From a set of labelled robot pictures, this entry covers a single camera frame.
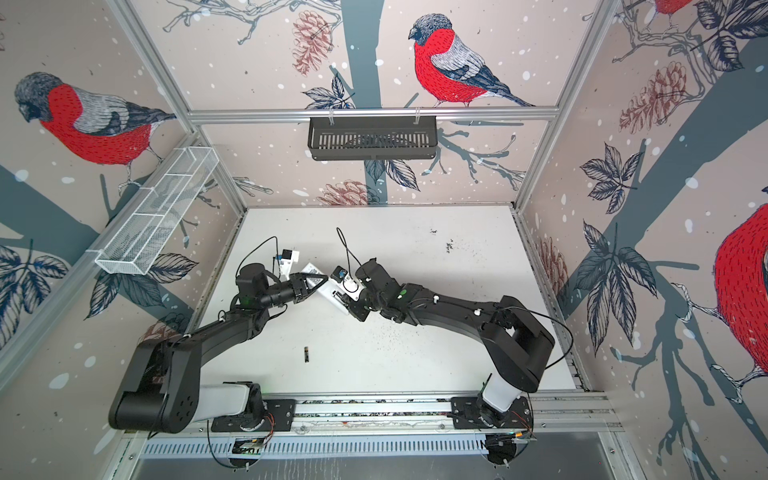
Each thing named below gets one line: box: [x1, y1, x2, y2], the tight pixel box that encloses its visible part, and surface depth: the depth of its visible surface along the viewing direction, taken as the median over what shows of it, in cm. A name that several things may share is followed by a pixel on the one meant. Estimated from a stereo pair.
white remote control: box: [301, 262, 350, 315], surface depth 83 cm
